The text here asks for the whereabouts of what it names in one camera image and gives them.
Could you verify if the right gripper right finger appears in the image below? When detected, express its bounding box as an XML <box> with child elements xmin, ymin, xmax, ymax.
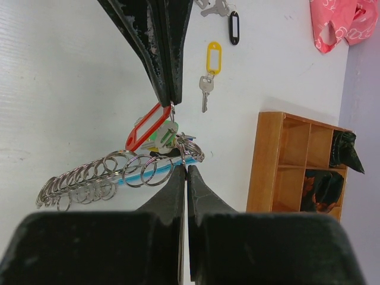
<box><xmin>187</xmin><ymin>165</ymin><xmax>237</xmax><ymax>284</ymax></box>

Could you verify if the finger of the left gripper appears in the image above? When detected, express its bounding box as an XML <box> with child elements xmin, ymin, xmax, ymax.
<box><xmin>99</xmin><ymin>1</ymin><xmax>170</xmax><ymax>106</ymax></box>
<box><xmin>157</xmin><ymin>0</ymin><xmax>192</xmax><ymax>105</ymax></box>

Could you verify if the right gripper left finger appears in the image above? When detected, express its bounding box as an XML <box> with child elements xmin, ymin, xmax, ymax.
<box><xmin>137</xmin><ymin>165</ymin><xmax>186</xmax><ymax>284</ymax></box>

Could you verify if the metal key organiser disc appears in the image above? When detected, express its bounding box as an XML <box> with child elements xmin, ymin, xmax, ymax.
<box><xmin>36</xmin><ymin>134</ymin><xmax>205</xmax><ymax>284</ymax></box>

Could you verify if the red tag key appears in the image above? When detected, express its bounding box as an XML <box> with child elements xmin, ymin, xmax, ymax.
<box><xmin>125</xmin><ymin>103</ymin><xmax>172</xmax><ymax>151</ymax></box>

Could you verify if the blue tag key on disc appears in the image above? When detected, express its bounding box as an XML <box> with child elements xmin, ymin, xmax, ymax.
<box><xmin>115</xmin><ymin>157</ymin><xmax>183</xmax><ymax>188</ymax></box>

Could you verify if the black key tag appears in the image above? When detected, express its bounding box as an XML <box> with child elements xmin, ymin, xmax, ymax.
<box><xmin>229</xmin><ymin>11</ymin><xmax>240</xmax><ymax>46</ymax></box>

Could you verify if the yellow tag key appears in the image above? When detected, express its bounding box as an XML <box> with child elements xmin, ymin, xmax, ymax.
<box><xmin>199</xmin><ymin>42</ymin><xmax>222</xmax><ymax>113</ymax></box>

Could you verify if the green tag key on disc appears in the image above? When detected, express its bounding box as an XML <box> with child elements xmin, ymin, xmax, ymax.
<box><xmin>140</xmin><ymin>121</ymin><xmax>179</xmax><ymax>154</ymax></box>

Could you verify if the wooden compartment tray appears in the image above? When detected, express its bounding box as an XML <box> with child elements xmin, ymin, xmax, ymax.
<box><xmin>246</xmin><ymin>112</ymin><xmax>348</xmax><ymax>213</ymax></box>

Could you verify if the black rolled band centre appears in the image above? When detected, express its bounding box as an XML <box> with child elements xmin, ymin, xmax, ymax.
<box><xmin>329</xmin><ymin>131</ymin><xmax>365</xmax><ymax>174</ymax></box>

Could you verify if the pink plastic bag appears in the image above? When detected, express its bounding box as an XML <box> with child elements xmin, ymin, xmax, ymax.
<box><xmin>309</xmin><ymin>0</ymin><xmax>379</xmax><ymax>54</ymax></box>

